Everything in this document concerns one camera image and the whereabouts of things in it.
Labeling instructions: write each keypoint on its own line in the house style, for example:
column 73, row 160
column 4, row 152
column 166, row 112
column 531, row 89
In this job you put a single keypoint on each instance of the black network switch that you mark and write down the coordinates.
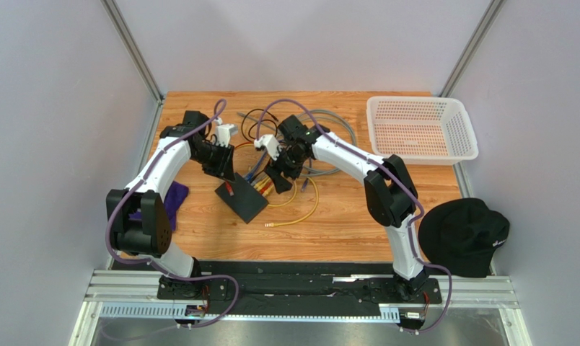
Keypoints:
column 244, row 200

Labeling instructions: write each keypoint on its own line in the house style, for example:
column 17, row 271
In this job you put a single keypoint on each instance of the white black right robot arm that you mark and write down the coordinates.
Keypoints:
column 391, row 196

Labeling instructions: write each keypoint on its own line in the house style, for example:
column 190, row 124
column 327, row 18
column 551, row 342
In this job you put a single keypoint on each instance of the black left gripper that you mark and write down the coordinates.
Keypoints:
column 224, row 166

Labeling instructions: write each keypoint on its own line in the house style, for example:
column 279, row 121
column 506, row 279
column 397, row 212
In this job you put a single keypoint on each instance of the aluminium frame rail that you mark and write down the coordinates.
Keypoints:
column 119, row 305

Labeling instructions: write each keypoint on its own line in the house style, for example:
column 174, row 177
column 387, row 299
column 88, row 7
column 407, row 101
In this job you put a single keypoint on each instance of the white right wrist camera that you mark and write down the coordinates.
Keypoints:
column 270, row 144

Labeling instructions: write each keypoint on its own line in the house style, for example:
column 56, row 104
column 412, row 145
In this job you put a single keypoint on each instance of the purple cloth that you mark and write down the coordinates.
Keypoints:
column 175, row 199

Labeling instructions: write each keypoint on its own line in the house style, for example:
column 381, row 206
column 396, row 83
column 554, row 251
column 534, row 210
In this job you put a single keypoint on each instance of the white perforated plastic basket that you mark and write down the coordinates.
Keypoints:
column 421, row 130

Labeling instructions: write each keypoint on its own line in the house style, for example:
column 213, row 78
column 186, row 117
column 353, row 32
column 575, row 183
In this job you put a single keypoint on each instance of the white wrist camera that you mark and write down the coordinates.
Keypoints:
column 224, row 133
column 270, row 144

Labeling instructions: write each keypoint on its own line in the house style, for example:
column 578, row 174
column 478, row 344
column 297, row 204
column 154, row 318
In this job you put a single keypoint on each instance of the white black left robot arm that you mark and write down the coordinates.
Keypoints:
column 177, row 145

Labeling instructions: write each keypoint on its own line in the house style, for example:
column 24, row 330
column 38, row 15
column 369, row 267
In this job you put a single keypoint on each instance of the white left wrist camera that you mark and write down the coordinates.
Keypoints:
column 224, row 133

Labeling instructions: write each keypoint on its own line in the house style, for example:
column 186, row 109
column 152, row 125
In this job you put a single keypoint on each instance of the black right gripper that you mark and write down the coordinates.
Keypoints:
column 287, row 163

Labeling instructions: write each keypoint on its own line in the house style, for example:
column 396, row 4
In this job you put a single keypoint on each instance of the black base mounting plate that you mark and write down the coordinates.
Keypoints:
column 303, row 289

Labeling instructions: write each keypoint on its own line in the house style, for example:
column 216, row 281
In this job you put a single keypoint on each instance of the black bucket hat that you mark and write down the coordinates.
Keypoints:
column 463, row 235

